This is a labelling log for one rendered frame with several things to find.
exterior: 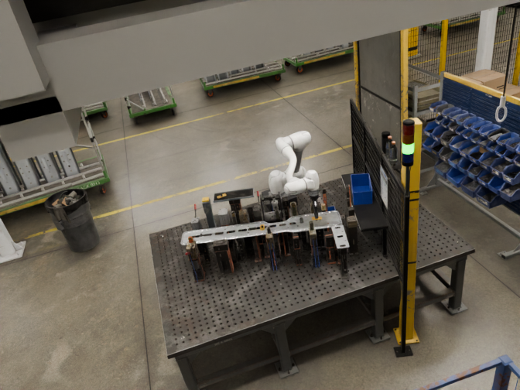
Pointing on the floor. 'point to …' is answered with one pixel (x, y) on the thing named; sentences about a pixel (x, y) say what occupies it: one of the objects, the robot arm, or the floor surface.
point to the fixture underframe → (283, 353)
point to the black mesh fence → (384, 206)
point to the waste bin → (73, 218)
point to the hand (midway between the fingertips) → (316, 213)
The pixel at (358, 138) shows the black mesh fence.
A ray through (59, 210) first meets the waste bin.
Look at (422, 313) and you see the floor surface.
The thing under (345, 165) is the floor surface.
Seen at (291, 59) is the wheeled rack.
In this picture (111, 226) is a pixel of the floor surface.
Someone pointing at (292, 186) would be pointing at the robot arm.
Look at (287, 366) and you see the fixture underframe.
